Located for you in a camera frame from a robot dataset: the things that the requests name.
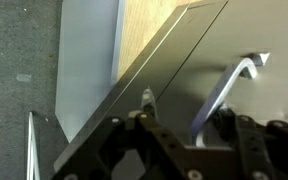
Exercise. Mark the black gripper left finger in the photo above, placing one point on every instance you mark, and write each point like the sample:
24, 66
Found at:
163, 156

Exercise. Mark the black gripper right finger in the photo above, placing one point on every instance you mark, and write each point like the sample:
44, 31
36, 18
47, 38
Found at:
262, 150

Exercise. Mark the beige bottom cabinet drawer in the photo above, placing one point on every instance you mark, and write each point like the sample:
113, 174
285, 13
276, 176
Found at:
241, 63

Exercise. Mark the beige metal filing cabinet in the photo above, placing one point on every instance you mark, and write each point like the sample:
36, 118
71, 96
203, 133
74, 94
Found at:
154, 67

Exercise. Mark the white base cabinet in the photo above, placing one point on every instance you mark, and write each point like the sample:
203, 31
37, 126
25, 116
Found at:
89, 53

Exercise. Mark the white metal frame rail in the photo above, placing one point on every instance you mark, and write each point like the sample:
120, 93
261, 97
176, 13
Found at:
33, 172

